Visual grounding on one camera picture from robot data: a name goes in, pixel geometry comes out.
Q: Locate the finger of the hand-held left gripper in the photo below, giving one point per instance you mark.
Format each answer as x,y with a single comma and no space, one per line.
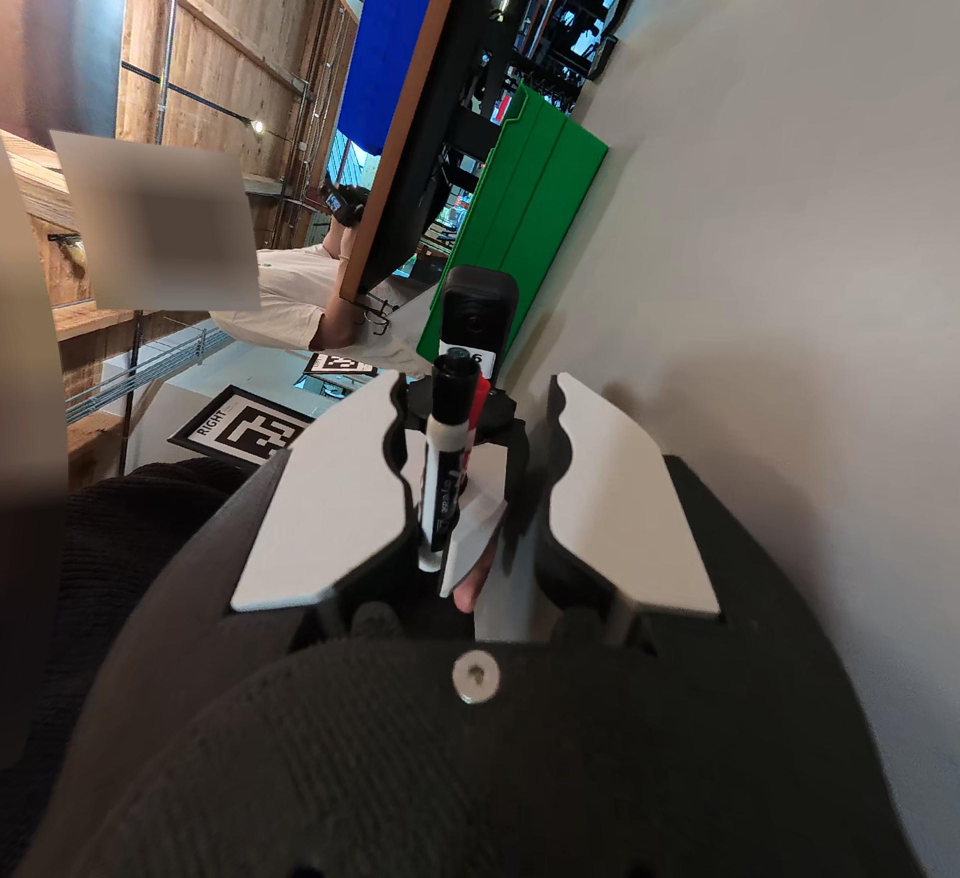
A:
414,477
476,511

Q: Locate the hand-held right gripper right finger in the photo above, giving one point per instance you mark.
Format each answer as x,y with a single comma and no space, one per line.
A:
630,511

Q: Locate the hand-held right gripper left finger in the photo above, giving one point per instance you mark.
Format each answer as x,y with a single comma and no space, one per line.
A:
330,511

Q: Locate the black dry erase marker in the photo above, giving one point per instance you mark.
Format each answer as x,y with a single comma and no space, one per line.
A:
448,398

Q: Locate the red dry erase marker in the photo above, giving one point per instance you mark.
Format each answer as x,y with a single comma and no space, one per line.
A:
478,413

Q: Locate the person's left hand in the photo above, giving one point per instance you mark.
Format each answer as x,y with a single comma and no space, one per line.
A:
474,586

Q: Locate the black table hook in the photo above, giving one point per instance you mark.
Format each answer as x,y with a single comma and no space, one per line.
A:
375,312

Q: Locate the large printed tag board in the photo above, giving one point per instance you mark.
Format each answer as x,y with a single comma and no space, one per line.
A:
247,428

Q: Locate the small printed tag board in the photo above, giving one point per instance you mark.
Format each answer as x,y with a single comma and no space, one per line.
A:
341,363

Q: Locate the brown edged table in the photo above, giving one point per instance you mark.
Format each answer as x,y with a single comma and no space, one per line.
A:
442,83

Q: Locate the ceiling lamp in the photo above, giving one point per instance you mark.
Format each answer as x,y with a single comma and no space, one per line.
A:
257,125

